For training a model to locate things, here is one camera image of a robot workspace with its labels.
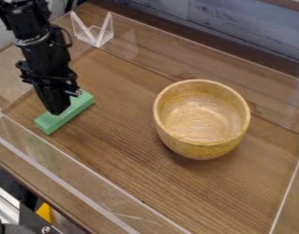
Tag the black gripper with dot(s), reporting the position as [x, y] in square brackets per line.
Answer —
[45, 70]

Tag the green rectangular block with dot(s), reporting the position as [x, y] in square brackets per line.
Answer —
[48, 123]

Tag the brown wooden bowl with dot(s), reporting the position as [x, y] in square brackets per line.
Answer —
[201, 118]

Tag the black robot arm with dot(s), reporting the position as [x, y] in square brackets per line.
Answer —
[40, 40]

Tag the yellow sticker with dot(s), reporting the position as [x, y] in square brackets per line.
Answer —
[44, 212]

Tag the clear acrylic corner bracket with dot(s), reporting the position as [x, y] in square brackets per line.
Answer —
[93, 35]

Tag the clear acrylic tray wall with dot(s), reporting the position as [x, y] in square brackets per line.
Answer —
[103, 169]

